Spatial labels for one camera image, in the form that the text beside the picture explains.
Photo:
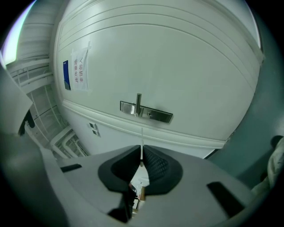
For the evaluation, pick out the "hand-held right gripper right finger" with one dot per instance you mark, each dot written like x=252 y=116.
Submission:
x=195 y=199

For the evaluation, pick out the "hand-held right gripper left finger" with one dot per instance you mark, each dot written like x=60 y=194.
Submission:
x=93 y=177

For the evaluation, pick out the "thin metal rod key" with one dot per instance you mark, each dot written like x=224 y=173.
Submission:
x=141 y=146

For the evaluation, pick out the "white cabinet door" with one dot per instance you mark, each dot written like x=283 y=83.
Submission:
x=166 y=66

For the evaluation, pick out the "thick white ceiling pipe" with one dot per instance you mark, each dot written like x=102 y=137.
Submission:
x=66 y=142

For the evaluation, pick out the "person's light garment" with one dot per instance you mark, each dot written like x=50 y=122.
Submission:
x=275 y=166

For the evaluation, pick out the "white paper notice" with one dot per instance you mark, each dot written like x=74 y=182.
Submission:
x=80 y=71

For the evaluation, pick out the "long ceiling light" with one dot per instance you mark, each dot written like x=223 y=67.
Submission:
x=13 y=44

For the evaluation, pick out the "white wall thermostat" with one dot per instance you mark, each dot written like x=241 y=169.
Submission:
x=95 y=133

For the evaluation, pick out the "wall light switches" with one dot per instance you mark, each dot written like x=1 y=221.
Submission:
x=91 y=125

